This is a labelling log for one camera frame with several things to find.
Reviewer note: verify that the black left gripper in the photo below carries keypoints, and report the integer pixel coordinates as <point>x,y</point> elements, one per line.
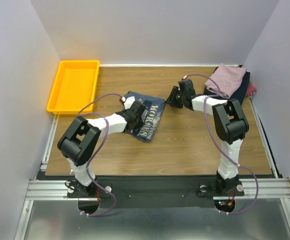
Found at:
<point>140,124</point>

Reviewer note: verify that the maroon folded tank top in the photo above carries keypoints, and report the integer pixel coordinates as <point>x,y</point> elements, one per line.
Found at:
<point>251,90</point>

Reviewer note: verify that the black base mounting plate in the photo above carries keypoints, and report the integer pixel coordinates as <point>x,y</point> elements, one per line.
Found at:
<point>174,191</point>

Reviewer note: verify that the blue-grey tank top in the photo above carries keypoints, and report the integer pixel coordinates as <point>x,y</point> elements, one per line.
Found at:
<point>154,107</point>

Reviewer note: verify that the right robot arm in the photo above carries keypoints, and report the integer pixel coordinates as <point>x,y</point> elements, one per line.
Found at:
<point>231,126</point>

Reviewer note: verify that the dark navy folded tank top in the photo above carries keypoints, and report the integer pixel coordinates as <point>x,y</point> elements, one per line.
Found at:
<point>239,94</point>

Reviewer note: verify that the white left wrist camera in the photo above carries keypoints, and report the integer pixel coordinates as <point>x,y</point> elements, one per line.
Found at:
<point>128,101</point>

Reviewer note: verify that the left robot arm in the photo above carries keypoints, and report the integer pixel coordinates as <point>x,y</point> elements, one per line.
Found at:
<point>85,137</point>

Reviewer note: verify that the yellow plastic tray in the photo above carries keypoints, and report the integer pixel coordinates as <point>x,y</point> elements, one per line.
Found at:
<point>74,86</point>

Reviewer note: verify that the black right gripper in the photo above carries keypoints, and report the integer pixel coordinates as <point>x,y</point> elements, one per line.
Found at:
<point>173,97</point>

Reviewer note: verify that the pink folded tank top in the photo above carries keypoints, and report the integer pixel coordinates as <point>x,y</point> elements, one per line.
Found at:
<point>227,79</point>

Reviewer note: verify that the aluminium frame rail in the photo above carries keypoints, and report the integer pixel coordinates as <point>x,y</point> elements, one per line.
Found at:
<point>46,190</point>

